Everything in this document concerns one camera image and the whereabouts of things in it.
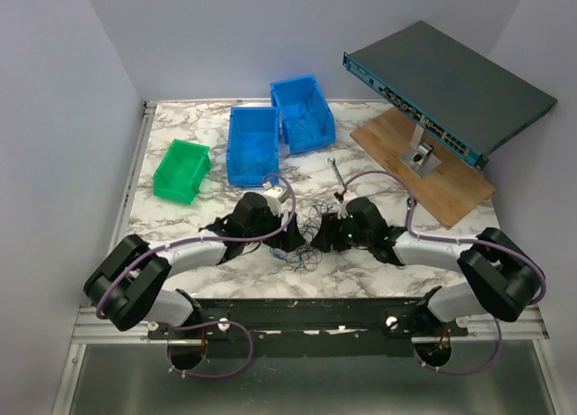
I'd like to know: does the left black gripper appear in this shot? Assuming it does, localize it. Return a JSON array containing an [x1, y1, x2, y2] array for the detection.
[[244, 206, 305, 253]]

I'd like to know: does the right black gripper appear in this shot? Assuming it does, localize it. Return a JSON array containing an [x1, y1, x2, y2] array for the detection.
[[310, 211, 372, 253]]

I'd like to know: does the dark purple cable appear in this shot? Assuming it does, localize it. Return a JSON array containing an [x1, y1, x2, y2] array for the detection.
[[286, 88, 321, 143]]

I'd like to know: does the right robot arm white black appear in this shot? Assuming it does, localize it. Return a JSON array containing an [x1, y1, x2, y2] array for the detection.
[[311, 197, 545, 336]]

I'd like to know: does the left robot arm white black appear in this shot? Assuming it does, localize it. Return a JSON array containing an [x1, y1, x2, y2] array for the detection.
[[83, 186, 305, 338]]

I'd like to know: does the small silver wrench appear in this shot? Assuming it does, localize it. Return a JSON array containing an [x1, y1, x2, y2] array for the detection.
[[327, 157, 346, 189]]

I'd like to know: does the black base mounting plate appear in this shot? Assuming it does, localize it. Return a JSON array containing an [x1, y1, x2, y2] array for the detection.
[[148, 297, 468, 358]]

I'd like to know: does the blue plastic bin right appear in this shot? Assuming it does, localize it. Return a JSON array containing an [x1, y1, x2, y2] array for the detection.
[[270, 75, 336, 154]]

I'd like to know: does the blue plastic bin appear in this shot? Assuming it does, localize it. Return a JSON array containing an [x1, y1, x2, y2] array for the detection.
[[226, 106, 279, 188], [270, 75, 336, 154]]

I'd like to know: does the blue plastic bin left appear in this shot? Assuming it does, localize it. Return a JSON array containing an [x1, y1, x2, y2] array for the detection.
[[226, 106, 279, 188]]

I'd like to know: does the green plastic bin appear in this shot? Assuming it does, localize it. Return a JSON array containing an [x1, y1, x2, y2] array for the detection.
[[153, 139, 211, 205]]

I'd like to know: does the wooden board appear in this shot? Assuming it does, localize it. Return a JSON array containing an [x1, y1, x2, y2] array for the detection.
[[351, 107, 495, 228]]

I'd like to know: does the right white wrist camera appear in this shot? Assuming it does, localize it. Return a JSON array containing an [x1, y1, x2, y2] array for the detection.
[[334, 188, 349, 213]]

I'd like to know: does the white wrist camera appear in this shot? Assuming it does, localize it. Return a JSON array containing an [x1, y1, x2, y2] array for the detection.
[[334, 188, 349, 213], [262, 186, 290, 213]]

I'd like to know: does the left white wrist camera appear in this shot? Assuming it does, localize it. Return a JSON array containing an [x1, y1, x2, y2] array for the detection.
[[262, 186, 290, 213]]

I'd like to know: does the metal switch stand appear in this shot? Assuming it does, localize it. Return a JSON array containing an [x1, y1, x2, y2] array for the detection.
[[401, 124, 442, 178]]

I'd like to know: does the aluminium frame rail left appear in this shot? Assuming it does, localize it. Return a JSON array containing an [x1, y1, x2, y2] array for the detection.
[[105, 101, 158, 258]]

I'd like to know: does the dark network switch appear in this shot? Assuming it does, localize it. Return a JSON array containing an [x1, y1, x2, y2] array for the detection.
[[343, 21, 557, 171]]

